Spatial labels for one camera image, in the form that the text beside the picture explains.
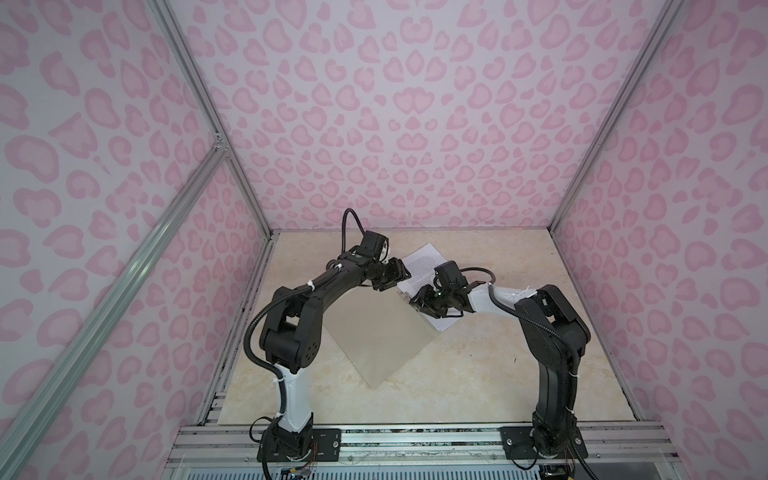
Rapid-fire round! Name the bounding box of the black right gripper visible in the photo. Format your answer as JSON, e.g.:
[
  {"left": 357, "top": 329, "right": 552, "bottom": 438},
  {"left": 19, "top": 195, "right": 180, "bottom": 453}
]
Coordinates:
[{"left": 407, "top": 283, "right": 455, "bottom": 319}]

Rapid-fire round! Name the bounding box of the white text sheet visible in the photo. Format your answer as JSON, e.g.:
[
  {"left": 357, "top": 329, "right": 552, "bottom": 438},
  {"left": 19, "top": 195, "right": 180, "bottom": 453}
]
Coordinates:
[{"left": 397, "top": 243, "right": 458, "bottom": 333}]

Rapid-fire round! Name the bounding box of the beige cardboard folder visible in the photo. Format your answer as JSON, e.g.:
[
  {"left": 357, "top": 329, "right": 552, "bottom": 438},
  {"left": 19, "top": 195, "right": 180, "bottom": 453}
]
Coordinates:
[{"left": 323, "top": 287, "right": 438, "bottom": 389}]

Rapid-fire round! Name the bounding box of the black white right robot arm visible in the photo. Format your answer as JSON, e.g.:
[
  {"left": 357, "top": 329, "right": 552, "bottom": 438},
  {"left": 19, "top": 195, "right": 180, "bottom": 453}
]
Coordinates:
[{"left": 409, "top": 282, "right": 591, "bottom": 463}]

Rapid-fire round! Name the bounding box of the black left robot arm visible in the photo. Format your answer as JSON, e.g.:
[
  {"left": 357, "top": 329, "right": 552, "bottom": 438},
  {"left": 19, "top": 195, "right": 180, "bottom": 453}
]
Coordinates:
[{"left": 243, "top": 251, "right": 411, "bottom": 463}]

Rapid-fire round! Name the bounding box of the aluminium diagonal brace left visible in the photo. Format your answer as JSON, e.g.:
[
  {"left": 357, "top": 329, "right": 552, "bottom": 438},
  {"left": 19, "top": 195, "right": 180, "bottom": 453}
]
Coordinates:
[{"left": 1, "top": 145, "right": 229, "bottom": 479}]

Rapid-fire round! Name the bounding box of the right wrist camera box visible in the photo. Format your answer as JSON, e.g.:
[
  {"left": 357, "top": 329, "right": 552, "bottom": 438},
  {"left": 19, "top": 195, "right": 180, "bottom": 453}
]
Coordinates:
[{"left": 433, "top": 261, "right": 469, "bottom": 292}]

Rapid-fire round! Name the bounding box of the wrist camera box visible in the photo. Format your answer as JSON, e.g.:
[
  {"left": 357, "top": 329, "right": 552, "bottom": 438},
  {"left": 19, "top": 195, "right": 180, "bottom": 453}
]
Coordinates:
[
  {"left": 433, "top": 261, "right": 469, "bottom": 292},
  {"left": 355, "top": 230, "right": 389, "bottom": 262}
]

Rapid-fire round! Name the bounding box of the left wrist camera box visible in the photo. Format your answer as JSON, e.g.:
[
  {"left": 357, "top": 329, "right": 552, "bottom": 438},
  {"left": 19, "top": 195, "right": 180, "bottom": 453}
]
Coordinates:
[{"left": 355, "top": 230, "right": 389, "bottom": 262}]

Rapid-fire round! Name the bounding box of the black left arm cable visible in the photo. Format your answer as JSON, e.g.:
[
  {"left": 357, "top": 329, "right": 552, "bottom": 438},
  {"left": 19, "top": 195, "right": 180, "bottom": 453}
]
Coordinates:
[{"left": 340, "top": 207, "right": 367, "bottom": 256}]

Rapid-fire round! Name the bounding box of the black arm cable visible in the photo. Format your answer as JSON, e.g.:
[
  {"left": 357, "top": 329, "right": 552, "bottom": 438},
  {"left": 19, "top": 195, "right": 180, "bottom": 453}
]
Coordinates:
[
  {"left": 340, "top": 207, "right": 367, "bottom": 256},
  {"left": 461, "top": 266, "right": 595, "bottom": 480}
]

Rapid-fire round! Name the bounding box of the aluminium floor rail left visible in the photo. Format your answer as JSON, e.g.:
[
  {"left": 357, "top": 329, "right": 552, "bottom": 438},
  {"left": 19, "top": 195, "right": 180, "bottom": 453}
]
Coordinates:
[{"left": 193, "top": 231, "right": 279, "bottom": 426}]

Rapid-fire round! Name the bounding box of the black right mount plate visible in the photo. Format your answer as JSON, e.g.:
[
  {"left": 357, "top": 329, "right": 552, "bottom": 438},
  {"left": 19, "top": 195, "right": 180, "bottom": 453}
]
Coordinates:
[{"left": 499, "top": 425, "right": 589, "bottom": 462}]

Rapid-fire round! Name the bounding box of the black mount plate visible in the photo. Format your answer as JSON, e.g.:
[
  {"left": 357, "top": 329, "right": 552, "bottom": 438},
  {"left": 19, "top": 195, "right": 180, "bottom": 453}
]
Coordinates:
[
  {"left": 499, "top": 425, "right": 589, "bottom": 462},
  {"left": 257, "top": 426, "right": 342, "bottom": 463}
]

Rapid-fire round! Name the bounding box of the black left mount plate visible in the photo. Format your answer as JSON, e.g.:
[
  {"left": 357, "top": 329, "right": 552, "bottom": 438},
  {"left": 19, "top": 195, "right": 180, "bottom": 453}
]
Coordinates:
[{"left": 257, "top": 426, "right": 342, "bottom": 463}]

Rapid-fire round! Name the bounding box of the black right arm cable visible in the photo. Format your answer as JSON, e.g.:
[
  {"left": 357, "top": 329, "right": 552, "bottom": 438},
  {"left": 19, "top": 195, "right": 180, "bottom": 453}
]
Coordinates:
[{"left": 461, "top": 266, "right": 595, "bottom": 480}]

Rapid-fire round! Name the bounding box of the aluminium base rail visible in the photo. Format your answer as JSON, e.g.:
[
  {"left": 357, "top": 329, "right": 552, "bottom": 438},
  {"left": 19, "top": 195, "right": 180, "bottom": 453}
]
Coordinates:
[{"left": 161, "top": 421, "right": 687, "bottom": 479}]

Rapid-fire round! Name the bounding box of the aluminium frame post left corner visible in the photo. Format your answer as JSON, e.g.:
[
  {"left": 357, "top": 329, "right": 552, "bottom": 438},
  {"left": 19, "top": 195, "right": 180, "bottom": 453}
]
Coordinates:
[{"left": 146, "top": 0, "right": 273, "bottom": 239}]

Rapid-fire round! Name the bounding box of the aluminium frame post corner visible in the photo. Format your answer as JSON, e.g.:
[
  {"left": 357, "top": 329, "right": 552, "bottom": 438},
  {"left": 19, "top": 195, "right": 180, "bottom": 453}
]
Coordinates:
[
  {"left": 547, "top": 0, "right": 688, "bottom": 237},
  {"left": 146, "top": 0, "right": 273, "bottom": 239}
]

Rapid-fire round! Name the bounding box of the aluminium frame post right corner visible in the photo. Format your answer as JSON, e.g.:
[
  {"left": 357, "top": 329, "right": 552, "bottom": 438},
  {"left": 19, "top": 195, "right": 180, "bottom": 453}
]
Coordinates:
[{"left": 547, "top": 0, "right": 688, "bottom": 237}]

